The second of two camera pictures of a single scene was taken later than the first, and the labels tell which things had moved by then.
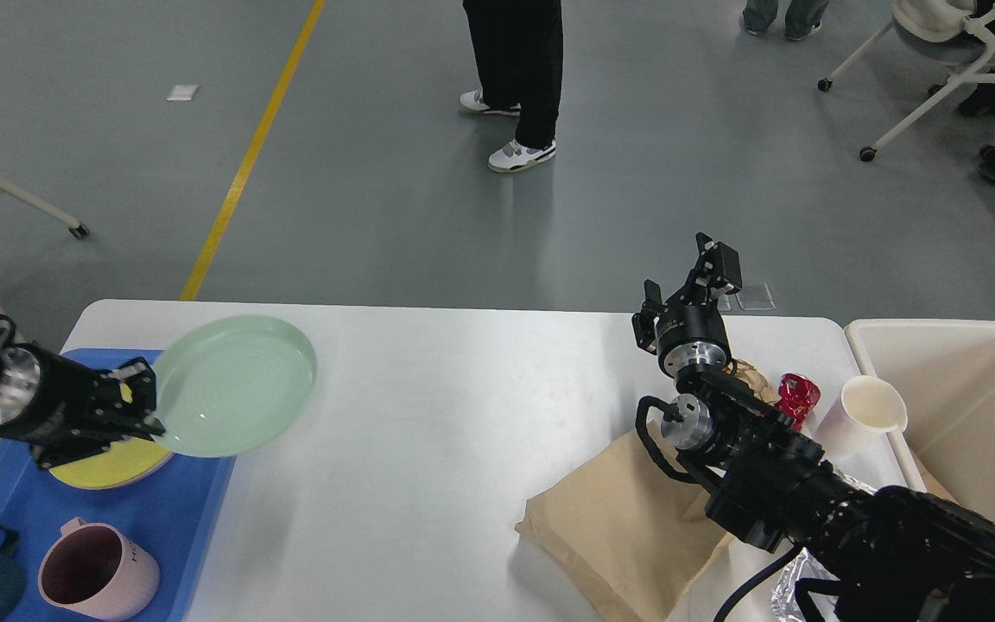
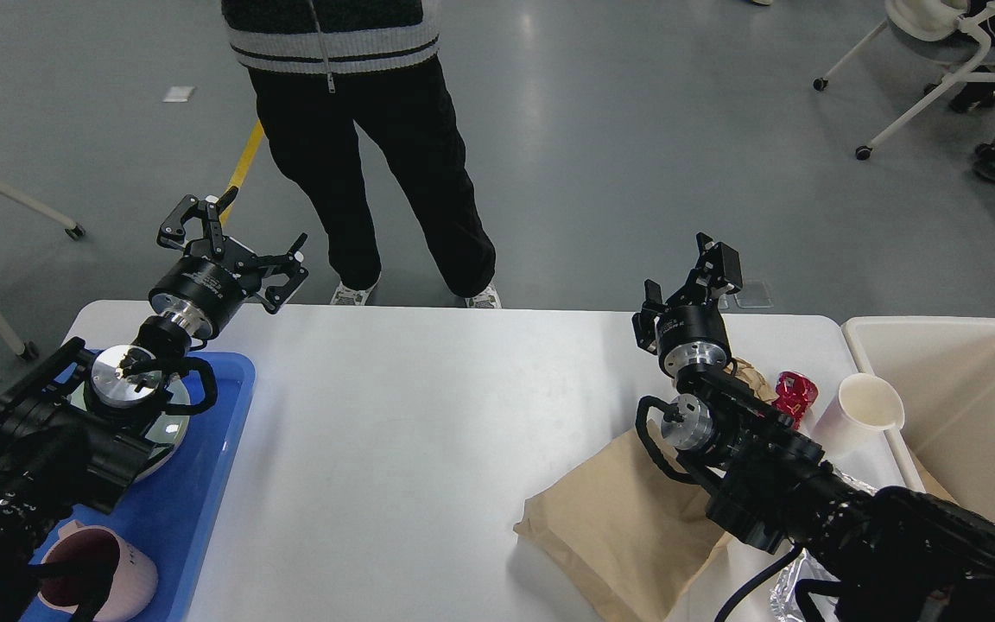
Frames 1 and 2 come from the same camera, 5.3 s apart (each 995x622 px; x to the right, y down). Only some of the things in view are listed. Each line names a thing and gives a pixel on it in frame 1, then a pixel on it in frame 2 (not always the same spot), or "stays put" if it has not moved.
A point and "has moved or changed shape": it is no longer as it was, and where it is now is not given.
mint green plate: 232,384 has moved or changed shape
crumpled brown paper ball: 756,381 stays put
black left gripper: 61,409 → 203,291
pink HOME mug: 93,569 stays put
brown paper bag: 628,536 stays put
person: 518,46 → 315,67
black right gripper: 691,334 stays put
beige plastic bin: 977,398 stays put
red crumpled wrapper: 798,396 stays put
